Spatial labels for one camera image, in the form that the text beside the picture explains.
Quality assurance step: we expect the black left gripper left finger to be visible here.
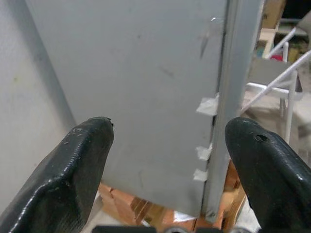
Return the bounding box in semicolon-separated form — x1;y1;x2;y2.
0;116;115;233

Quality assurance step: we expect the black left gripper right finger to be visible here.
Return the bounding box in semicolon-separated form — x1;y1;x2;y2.
225;117;311;233

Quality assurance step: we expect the grey fridge door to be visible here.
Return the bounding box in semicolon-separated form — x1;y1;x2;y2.
203;0;265;224

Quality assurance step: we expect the grey small fridge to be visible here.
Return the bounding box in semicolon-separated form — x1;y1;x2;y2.
24;0;230;218

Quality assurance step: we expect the red brick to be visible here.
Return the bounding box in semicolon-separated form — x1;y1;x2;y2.
99;183;151;226

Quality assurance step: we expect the white tape piece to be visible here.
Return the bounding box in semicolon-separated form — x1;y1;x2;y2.
196;93;220;116
193;168;208;182
195;143;213;161

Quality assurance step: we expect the white metal rack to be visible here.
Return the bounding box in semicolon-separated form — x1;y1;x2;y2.
240;26;311;151

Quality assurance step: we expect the brown cardboard box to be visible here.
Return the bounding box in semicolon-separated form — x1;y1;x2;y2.
261;0;287;29

